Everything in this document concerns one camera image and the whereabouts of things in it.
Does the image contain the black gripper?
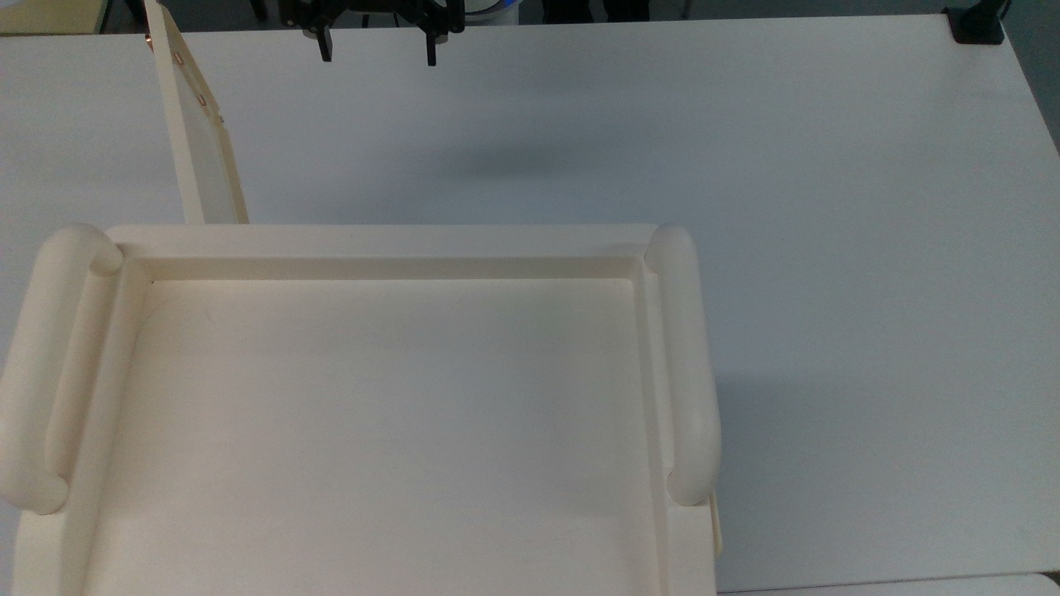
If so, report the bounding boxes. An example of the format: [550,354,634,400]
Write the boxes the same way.
[280,0,465,68]

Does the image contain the cream cabinet door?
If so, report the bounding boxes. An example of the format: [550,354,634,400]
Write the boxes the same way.
[143,0,250,225]

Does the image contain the cream plastic cabinet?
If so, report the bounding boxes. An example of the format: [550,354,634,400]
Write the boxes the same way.
[0,222,723,596]

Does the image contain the yellow wooden table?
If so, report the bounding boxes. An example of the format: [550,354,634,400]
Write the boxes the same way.
[0,0,109,36]

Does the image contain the black table clamp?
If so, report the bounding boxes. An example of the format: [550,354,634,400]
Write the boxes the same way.
[943,0,1008,46]

